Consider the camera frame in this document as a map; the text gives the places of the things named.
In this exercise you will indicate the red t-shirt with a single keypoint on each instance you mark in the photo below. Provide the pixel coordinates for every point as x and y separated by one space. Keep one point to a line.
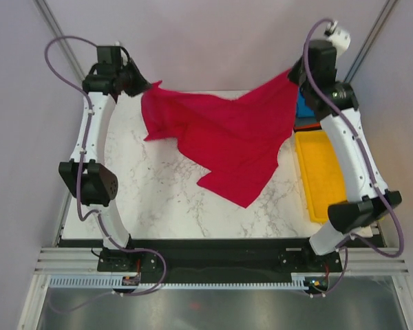
237 140

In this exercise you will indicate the blue folded t-shirt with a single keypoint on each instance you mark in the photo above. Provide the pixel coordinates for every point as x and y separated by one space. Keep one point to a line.
302 110

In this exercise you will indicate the yellow plastic tray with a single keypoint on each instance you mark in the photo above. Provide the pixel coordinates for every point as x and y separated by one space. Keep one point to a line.
320 173

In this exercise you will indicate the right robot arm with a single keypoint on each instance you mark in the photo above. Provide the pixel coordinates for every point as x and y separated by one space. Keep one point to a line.
336 108

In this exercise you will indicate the white cable duct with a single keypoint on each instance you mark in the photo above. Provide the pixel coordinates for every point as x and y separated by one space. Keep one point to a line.
118 282

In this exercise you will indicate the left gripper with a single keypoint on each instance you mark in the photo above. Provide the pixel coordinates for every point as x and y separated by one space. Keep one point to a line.
142 84

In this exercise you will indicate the left aluminium frame post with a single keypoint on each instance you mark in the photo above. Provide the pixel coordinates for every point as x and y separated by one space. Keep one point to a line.
60 40

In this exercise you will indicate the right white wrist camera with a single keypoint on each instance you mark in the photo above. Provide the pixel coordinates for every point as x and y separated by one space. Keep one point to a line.
339 37

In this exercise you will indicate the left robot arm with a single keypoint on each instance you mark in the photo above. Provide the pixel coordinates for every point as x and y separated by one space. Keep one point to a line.
85 174

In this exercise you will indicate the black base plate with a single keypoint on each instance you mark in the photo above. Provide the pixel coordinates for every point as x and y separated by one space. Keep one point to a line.
222 260

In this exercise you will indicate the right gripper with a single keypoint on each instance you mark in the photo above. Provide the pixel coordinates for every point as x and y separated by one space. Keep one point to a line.
292 75

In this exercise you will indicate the aluminium frame post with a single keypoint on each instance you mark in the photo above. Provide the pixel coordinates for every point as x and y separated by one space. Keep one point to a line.
60 40
371 38

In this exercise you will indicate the right aluminium frame post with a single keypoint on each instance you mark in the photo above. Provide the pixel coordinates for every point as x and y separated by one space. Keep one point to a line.
371 38

